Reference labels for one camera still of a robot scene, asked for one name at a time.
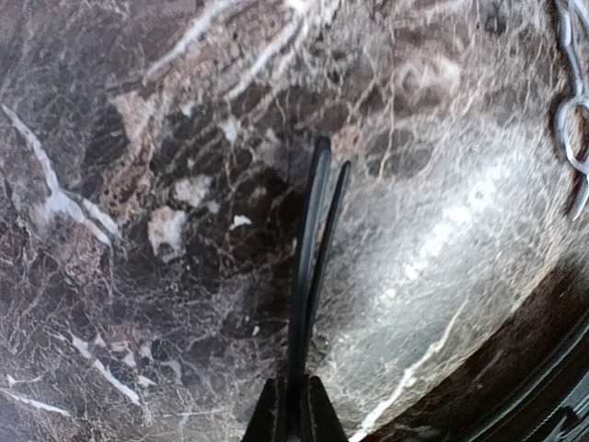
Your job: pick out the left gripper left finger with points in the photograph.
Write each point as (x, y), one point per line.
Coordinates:
(268, 422)

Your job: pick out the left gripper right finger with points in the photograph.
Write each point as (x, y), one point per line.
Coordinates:
(319, 421)

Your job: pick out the black zippered tool case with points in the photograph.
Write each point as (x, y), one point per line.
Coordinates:
(552, 405)

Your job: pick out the silver thinning scissors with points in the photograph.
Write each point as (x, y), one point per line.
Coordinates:
(573, 19)

